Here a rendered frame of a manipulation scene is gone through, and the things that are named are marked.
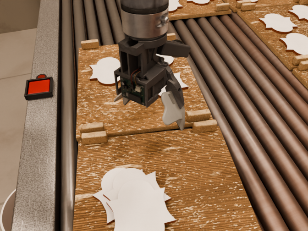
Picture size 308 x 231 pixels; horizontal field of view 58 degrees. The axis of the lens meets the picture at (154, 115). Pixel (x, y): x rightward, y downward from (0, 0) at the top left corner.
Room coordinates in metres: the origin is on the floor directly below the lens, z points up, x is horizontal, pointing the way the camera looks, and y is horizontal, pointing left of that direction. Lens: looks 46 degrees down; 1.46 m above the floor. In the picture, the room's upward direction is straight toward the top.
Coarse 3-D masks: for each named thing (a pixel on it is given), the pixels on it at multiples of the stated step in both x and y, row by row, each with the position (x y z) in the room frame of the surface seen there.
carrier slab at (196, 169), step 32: (96, 160) 0.37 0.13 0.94; (128, 160) 0.37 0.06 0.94; (160, 160) 0.37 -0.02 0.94; (192, 160) 0.37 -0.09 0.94; (224, 160) 0.37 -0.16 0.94; (96, 192) 0.29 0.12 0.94; (192, 192) 0.29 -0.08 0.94; (224, 192) 0.29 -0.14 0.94; (96, 224) 0.22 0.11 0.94; (192, 224) 0.22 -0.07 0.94; (224, 224) 0.22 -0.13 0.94; (256, 224) 0.22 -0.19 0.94
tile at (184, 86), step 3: (180, 72) 0.68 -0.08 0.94; (174, 75) 0.67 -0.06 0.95; (177, 75) 0.67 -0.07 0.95; (177, 78) 0.66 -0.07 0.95; (180, 78) 0.66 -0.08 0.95; (180, 81) 0.64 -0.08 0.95; (180, 84) 0.63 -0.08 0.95; (183, 84) 0.63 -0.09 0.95; (183, 87) 0.62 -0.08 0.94; (186, 87) 0.62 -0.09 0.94; (162, 90) 0.60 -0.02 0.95; (165, 90) 0.60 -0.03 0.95; (159, 93) 0.59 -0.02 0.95; (159, 96) 0.58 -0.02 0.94
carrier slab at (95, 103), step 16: (80, 48) 0.83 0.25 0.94; (96, 48) 0.83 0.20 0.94; (112, 48) 0.83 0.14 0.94; (80, 64) 0.74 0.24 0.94; (96, 64) 0.74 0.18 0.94; (176, 64) 0.74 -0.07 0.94; (80, 80) 0.66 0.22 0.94; (96, 80) 0.66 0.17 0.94; (192, 80) 0.66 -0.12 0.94; (80, 96) 0.59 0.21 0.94; (96, 96) 0.59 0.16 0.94; (112, 96) 0.59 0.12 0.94; (192, 96) 0.59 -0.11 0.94; (80, 112) 0.52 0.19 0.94; (96, 112) 0.52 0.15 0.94; (112, 112) 0.52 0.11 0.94; (128, 112) 0.52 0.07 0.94; (144, 112) 0.52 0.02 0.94; (160, 112) 0.52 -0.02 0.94; (112, 128) 0.47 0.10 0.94; (128, 128) 0.47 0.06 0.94; (144, 128) 0.47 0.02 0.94; (160, 128) 0.47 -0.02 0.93; (176, 128) 0.48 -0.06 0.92
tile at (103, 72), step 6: (102, 60) 0.75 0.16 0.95; (108, 60) 0.75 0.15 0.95; (114, 60) 0.75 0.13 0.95; (90, 66) 0.72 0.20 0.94; (96, 66) 0.71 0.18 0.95; (102, 66) 0.71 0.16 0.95; (108, 66) 0.71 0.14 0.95; (114, 66) 0.71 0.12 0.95; (120, 66) 0.71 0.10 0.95; (96, 72) 0.68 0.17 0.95; (102, 72) 0.68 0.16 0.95; (108, 72) 0.68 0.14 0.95; (90, 78) 0.66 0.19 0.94; (96, 78) 0.66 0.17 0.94; (102, 78) 0.66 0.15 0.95; (108, 78) 0.66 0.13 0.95; (114, 78) 0.66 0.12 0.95; (102, 84) 0.64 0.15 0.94; (108, 84) 0.63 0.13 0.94; (114, 84) 0.64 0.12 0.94
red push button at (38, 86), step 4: (44, 80) 0.67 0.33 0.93; (48, 80) 0.67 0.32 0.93; (32, 84) 0.65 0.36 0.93; (36, 84) 0.65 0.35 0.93; (40, 84) 0.65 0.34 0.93; (44, 84) 0.65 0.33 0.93; (48, 84) 0.65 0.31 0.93; (28, 88) 0.63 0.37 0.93; (32, 88) 0.63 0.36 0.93; (36, 88) 0.63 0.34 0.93; (40, 88) 0.63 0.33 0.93; (44, 88) 0.63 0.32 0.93; (48, 88) 0.63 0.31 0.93; (28, 92) 0.61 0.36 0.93; (32, 92) 0.61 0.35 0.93; (36, 92) 0.61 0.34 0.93; (40, 92) 0.61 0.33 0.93
